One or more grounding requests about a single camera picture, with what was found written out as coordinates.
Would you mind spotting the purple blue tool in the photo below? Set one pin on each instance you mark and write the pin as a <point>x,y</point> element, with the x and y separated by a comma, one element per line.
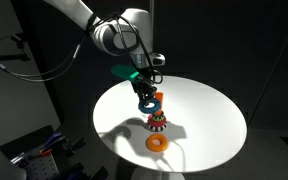
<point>52,139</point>

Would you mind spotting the white perforated board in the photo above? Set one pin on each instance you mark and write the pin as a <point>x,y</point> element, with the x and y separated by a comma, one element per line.
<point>40,165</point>

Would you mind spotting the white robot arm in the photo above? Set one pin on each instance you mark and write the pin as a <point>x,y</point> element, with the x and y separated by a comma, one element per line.
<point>117,33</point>

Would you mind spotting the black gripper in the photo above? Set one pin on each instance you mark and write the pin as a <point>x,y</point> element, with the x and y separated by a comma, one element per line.
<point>141,86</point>

